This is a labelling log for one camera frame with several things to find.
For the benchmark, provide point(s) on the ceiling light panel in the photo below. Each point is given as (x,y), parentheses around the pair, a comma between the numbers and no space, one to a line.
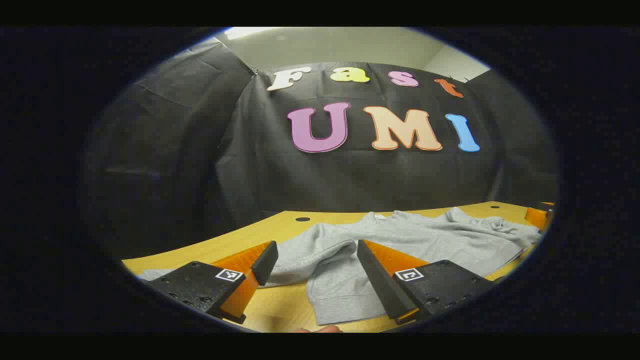
(245,33)

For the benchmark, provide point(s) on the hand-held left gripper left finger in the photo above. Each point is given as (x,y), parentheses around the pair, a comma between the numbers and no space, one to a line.
(265,262)

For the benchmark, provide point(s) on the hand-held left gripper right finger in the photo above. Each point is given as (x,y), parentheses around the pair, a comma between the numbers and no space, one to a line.
(382,285)

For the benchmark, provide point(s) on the black backdrop cloth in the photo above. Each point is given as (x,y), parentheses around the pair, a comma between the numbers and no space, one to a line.
(350,175)

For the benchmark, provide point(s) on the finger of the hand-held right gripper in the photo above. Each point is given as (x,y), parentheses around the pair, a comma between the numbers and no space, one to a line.
(536,217)

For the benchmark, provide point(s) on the grey sweatshirt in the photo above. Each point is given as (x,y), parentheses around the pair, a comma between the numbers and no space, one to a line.
(425,240)

